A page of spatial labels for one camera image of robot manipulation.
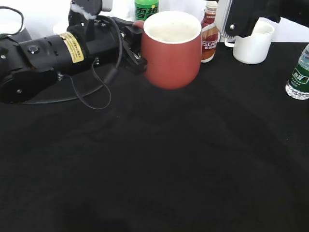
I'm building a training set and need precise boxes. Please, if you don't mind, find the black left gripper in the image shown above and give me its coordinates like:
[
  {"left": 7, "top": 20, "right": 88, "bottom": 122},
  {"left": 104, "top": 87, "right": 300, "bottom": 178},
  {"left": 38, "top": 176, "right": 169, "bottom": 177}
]
[{"left": 67, "top": 15, "right": 147, "bottom": 75}]

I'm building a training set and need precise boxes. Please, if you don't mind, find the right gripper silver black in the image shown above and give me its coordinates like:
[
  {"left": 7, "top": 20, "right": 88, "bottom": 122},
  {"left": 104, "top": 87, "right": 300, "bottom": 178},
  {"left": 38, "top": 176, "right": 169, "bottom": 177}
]
[{"left": 214, "top": 0, "right": 309, "bottom": 39}]

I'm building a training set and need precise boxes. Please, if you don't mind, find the red ceramic mug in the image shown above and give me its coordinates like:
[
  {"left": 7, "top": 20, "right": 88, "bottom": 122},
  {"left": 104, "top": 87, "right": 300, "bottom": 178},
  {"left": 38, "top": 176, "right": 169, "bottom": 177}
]
[{"left": 133, "top": 11, "right": 202, "bottom": 89}]

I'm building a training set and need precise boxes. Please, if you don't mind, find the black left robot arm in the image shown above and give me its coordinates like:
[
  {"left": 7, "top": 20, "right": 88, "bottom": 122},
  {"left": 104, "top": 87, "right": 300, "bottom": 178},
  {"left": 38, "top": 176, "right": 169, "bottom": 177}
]
[{"left": 0, "top": 13, "right": 147, "bottom": 104}]

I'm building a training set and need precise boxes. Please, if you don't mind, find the green sprite bottle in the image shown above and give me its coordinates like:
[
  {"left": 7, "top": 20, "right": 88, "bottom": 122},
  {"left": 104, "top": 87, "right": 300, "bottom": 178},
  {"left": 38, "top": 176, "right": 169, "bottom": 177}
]
[{"left": 134, "top": 0, "right": 159, "bottom": 21}]

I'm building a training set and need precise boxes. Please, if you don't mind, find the yellow paper cup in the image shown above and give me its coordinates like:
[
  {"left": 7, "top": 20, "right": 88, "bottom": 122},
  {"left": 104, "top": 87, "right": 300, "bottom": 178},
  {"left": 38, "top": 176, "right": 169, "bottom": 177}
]
[{"left": 53, "top": 22, "right": 69, "bottom": 35}]

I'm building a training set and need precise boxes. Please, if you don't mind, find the brown nescafe coffee bottle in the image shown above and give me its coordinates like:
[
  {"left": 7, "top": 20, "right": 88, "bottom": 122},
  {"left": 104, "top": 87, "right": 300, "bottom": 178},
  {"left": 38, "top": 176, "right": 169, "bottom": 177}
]
[{"left": 201, "top": 0, "right": 219, "bottom": 63}]

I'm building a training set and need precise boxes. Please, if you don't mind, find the white ceramic mug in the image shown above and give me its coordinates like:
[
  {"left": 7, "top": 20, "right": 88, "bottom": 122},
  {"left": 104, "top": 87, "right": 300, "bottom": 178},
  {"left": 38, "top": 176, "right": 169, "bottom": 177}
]
[{"left": 232, "top": 20, "right": 275, "bottom": 64}]

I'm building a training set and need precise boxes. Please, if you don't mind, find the water bottle green label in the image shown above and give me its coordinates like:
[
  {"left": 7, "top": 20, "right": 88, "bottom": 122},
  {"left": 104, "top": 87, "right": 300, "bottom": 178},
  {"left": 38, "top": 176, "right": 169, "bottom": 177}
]
[{"left": 285, "top": 45, "right": 309, "bottom": 100}]

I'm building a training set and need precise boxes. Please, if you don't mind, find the grey ceramic mug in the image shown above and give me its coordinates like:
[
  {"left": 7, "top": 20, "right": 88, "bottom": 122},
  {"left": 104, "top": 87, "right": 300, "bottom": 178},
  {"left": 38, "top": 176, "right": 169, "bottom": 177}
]
[{"left": 0, "top": 22, "right": 32, "bottom": 42}]

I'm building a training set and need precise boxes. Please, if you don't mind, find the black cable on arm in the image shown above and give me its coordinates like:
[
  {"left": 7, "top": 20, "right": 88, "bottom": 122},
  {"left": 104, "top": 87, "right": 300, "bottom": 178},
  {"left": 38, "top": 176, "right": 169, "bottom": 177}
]
[{"left": 20, "top": 16, "right": 123, "bottom": 110}]

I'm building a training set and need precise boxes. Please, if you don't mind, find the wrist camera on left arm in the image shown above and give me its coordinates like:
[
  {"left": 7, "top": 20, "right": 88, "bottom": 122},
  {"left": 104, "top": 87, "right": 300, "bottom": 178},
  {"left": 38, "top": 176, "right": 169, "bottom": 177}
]
[{"left": 69, "top": 0, "right": 113, "bottom": 44}]

